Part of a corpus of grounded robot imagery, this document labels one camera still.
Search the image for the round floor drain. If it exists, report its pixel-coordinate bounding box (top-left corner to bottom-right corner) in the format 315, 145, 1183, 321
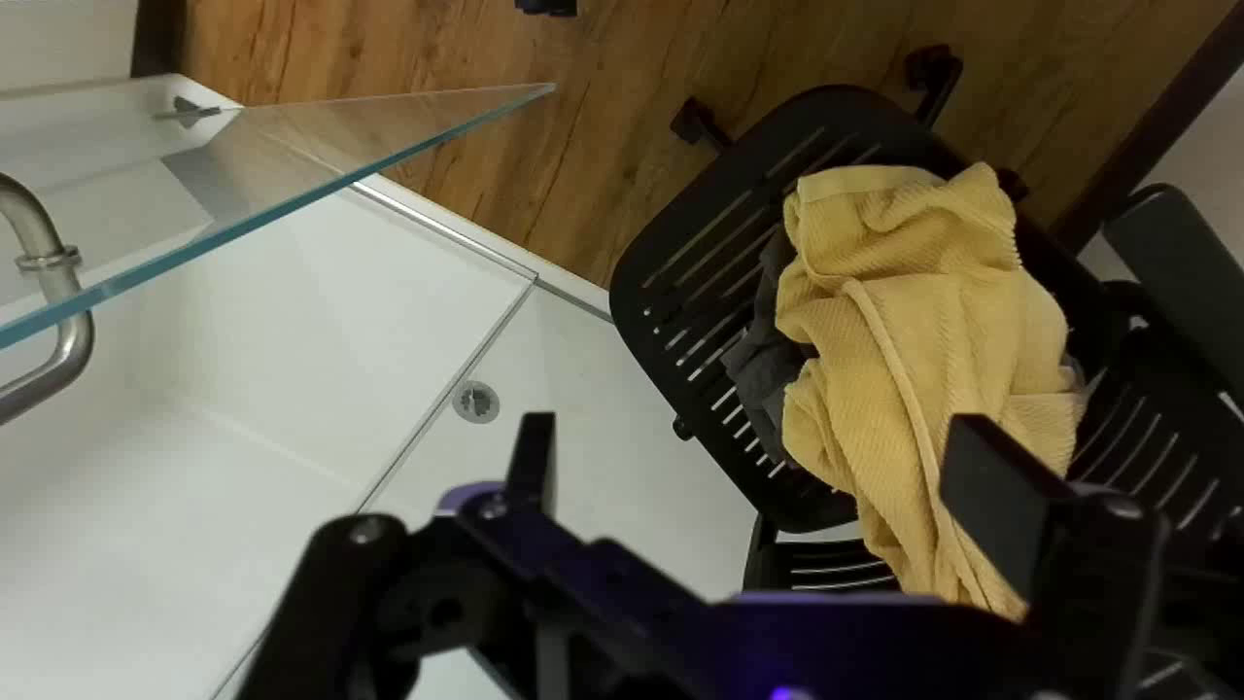
454, 382, 502, 424

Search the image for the yellow towel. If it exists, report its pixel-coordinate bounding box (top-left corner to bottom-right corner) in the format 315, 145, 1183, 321
779, 163, 1082, 617

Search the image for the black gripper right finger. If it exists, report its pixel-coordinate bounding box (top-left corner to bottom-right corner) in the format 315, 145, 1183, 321
942, 416, 1072, 608

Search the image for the chrome door handle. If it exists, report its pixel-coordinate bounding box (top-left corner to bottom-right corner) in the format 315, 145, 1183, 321
0, 170, 99, 429

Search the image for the glass shower door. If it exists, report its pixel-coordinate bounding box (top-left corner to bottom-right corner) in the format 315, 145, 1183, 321
0, 75, 554, 346

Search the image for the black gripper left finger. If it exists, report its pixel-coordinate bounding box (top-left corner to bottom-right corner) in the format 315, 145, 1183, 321
499, 412, 556, 515

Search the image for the grey towel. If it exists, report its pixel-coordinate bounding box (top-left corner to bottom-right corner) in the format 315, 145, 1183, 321
722, 238, 804, 439

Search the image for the black mesh office chair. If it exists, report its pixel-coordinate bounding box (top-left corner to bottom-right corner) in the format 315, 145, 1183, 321
609, 85, 1244, 674

